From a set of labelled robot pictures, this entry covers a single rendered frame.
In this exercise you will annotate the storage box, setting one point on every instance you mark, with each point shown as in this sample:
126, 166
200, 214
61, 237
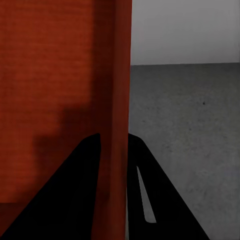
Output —
64, 76

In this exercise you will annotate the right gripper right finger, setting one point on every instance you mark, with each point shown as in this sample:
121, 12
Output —
174, 220

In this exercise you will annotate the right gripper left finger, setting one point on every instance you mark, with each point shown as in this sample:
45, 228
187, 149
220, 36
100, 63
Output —
64, 207

